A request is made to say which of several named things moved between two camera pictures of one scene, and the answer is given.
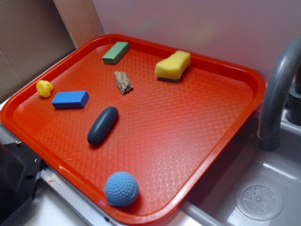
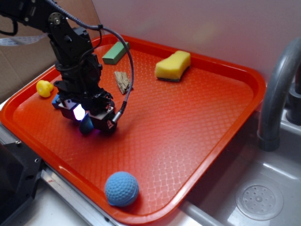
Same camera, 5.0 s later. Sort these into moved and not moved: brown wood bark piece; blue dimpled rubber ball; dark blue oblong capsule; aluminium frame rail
Moved: dark blue oblong capsule
Not moved: aluminium frame rail; brown wood bark piece; blue dimpled rubber ball
